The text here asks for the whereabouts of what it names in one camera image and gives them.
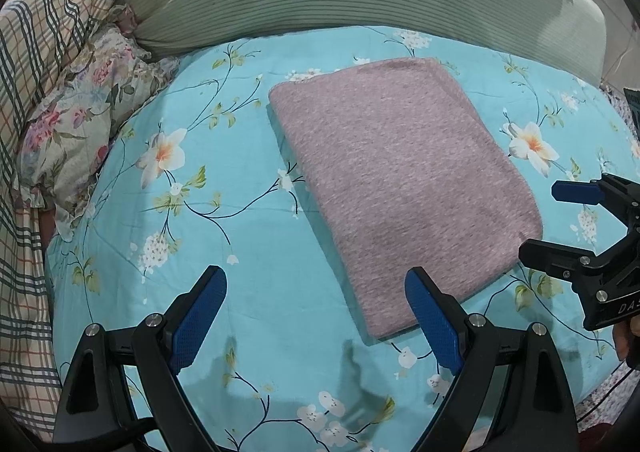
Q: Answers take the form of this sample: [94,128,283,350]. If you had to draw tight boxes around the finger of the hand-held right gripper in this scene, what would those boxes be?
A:
[518,237,632,289]
[551,174,640,235]

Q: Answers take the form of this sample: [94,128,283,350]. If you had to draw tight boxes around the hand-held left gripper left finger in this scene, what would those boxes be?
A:
[52,265,229,452]

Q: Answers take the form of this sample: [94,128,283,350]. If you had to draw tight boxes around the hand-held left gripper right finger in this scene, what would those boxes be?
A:
[404,267,581,452]

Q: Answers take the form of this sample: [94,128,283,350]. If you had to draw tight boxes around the pink fuzzy sweater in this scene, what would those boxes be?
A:
[268,58,545,341]

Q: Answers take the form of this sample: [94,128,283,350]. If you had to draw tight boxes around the person's right hand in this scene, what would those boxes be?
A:
[614,316,640,371]

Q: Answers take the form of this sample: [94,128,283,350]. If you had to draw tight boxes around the turquoise floral bedsheet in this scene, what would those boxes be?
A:
[44,24,640,452]

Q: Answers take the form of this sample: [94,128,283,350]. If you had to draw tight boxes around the floral ruffled pillow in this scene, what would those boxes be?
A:
[16,23,181,239]

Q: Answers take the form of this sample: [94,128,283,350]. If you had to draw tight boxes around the plaid beige blanket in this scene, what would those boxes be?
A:
[0,0,162,435]

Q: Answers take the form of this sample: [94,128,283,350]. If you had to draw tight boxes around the black cable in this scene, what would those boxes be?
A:
[575,366,632,427]

